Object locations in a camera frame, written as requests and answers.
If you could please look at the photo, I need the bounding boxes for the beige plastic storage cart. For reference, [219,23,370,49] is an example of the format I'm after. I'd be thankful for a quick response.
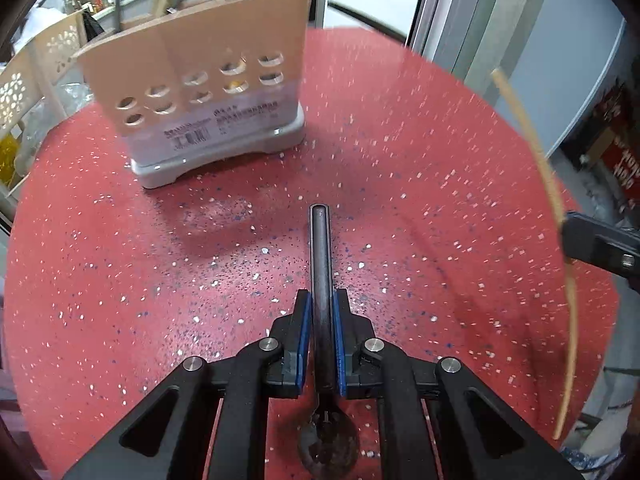
[0,8,89,196]

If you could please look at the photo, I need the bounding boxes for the black garment hanging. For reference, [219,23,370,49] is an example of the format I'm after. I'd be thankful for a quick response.
[82,10,104,42]

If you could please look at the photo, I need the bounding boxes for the beige utensil holder caddy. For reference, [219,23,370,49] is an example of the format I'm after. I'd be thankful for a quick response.
[76,0,310,190]

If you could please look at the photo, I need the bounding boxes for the black handle steel spoon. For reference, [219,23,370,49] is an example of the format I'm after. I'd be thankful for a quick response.
[113,0,122,34]

